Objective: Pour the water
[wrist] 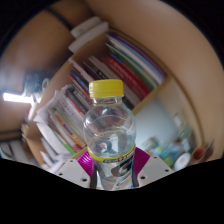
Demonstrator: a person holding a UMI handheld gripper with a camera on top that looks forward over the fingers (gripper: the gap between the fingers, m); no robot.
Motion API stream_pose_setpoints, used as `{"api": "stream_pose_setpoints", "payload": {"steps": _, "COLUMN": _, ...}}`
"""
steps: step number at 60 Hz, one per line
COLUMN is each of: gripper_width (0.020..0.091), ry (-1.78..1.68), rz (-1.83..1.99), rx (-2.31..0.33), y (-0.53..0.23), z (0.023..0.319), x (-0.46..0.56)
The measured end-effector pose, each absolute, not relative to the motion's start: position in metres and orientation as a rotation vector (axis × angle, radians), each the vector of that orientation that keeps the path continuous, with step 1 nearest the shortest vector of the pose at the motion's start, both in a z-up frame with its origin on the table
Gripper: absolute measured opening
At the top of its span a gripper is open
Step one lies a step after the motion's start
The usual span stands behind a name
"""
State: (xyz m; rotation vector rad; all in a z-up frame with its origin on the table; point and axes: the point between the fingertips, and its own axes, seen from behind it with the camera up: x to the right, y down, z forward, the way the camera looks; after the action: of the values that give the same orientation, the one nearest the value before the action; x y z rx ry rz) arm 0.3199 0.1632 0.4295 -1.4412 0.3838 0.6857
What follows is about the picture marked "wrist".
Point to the ceiling light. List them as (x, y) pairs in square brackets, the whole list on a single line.
[(16, 98)]

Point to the brown mug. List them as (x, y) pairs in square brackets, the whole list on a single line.
[(201, 151)]

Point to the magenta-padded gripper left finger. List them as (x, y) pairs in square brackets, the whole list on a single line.
[(70, 173)]

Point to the white-lidded jar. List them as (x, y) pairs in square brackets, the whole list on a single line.
[(182, 161)]

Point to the wooden shelf unit with books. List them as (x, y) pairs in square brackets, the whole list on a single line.
[(133, 70)]

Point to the clear drink bottle yellow cap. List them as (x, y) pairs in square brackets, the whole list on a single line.
[(110, 133)]

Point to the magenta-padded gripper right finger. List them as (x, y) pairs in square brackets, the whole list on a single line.
[(157, 170)]

